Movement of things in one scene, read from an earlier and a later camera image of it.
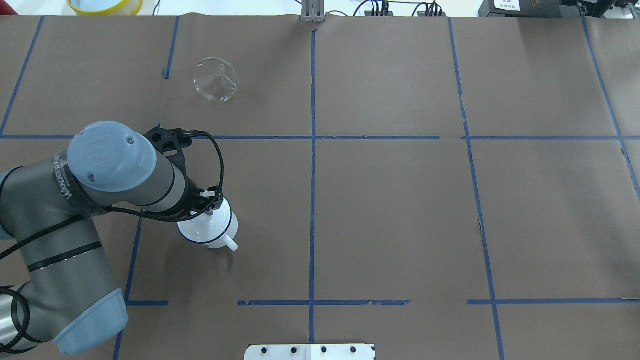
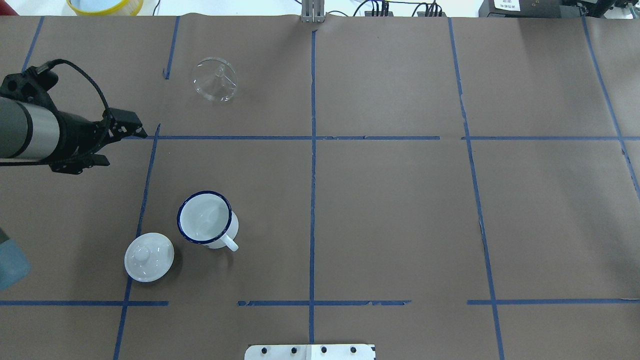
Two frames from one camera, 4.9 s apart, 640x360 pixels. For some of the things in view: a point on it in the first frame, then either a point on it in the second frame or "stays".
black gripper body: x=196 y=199 -> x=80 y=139
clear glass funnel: x=215 y=78 stays
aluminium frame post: x=312 y=11 stays
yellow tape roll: x=130 y=7 stays
